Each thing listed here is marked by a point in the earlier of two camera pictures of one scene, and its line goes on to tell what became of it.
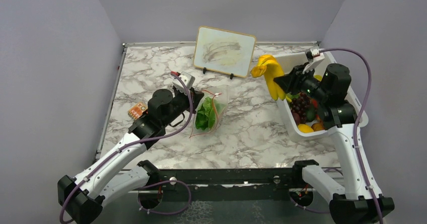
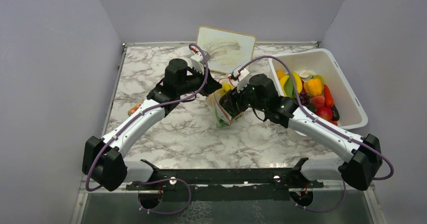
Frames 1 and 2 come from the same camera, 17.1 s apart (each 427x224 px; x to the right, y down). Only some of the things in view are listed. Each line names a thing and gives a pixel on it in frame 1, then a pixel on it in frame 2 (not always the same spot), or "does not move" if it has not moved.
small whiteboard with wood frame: [224, 51] does not move
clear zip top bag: [208, 113] -> [222, 118]
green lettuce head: [206, 116] -> [221, 124]
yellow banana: [268, 65] -> [226, 87]
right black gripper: [291, 82] -> [233, 97]
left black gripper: [196, 96] -> [211, 85]
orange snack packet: [137, 110] does not move
